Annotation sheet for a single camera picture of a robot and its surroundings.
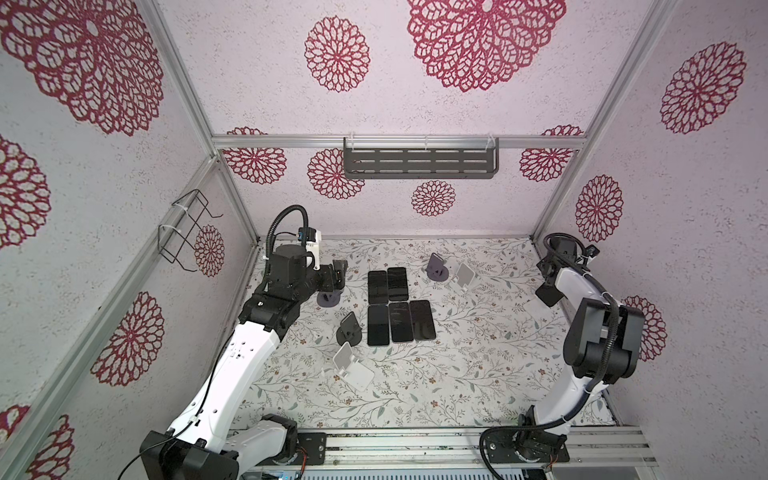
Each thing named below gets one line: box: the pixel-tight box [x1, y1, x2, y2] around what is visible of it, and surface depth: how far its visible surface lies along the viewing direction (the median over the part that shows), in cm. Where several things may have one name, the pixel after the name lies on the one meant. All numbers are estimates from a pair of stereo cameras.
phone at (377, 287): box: [368, 270, 388, 305], surface depth 108 cm
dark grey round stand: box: [336, 311, 362, 346], surface depth 91 cm
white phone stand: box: [333, 342, 375, 391], surface depth 87 cm
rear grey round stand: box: [426, 252, 449, 282], surface depth 108 cm
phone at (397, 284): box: [387, 267, 409, 301], surface depth 109 cm
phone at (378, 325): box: [368, 305, 390, 346], surface depth 98 cm
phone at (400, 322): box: [388, 302, 414, 342], surface depth 99 cm
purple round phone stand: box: [317, 291, 342, 307], surface depth 101 cm
